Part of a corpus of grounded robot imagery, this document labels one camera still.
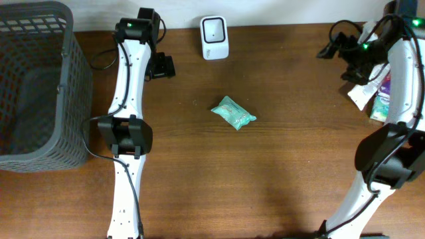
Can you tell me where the white cream tube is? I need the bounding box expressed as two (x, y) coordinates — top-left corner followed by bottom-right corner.
(347, 64), (390, 111)

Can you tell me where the small white green packet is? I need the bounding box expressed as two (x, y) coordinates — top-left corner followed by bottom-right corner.
(370, 94), (390, 122)

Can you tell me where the teal wet wipes pack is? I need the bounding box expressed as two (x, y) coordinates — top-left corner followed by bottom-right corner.
(211, 96), (256, 130)

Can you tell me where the purple pink tissue pack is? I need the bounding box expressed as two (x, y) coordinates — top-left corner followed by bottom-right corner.
(378, 73), (390, 99)

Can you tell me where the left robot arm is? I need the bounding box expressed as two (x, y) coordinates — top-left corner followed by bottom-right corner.
(98, 8), (175, 239)

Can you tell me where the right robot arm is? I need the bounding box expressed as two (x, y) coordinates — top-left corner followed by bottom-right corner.
(315, 0), (424, 239)

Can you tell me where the white barcode scanner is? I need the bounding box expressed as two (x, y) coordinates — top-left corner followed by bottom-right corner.
(200, 16), (229, 60)

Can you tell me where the dark grey plastic basket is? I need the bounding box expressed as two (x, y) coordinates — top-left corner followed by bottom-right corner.
(1, 1), (93, 173)

